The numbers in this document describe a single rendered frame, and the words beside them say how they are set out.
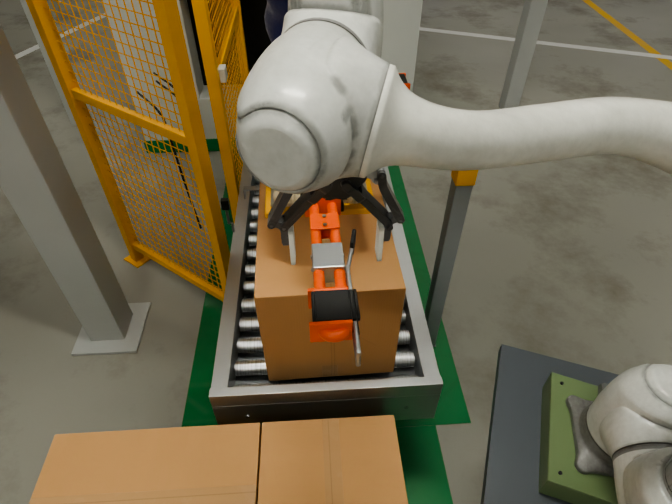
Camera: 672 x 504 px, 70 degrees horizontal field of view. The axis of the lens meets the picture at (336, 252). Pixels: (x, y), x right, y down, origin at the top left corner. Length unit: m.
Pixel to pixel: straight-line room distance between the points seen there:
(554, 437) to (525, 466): 0.10
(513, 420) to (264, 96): 1.12
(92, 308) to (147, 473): 1.04
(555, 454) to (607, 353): 1.41
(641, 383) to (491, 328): 1.45
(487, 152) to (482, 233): 2.55
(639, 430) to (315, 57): 0.92
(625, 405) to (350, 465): 0.72
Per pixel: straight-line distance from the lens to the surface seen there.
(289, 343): 1.42
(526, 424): 1.36
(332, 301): 0.84
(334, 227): 1.00
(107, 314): 2.40
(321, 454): 1.47
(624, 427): 1.13
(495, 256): 2.86
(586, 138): 0.55
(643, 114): 0.61
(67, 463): 1.64
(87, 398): 2.42
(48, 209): 2.03
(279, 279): 1.30
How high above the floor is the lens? 1.89
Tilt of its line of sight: 43 degrees down
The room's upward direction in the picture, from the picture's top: straight up
